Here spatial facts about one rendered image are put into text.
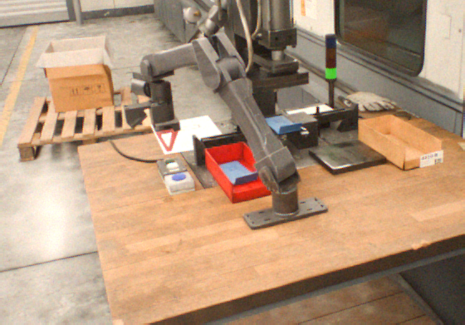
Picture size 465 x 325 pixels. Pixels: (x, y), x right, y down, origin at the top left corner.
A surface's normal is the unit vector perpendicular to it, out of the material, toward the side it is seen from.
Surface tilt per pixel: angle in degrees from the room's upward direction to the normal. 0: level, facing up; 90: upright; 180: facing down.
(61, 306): 0
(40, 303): 0
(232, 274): 0
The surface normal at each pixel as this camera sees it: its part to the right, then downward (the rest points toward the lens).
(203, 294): -0.06, -0.93
